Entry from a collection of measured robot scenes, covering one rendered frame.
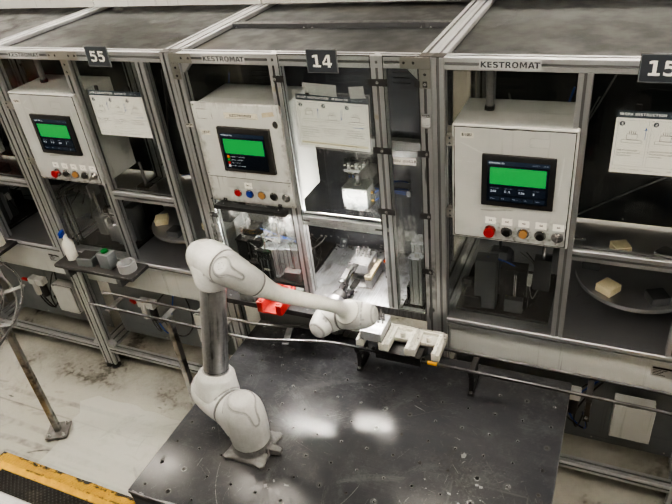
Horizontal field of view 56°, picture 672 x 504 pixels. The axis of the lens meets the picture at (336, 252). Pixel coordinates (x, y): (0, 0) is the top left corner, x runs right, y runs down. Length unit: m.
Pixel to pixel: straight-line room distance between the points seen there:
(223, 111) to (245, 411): 1.19
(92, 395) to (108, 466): 0.61
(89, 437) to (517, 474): 2.43
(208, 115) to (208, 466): 1.41
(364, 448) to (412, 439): 0.19
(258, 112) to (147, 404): 2.07
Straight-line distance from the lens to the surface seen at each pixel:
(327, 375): 2.86
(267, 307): 2.90
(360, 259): 2.93
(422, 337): 2.72
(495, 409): 2.70
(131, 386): 4.15
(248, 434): 2.48
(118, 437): 3.88
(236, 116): 2.63
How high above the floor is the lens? 2.67
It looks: 33 degrees down
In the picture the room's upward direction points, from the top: 7 degrees counter-clockwise
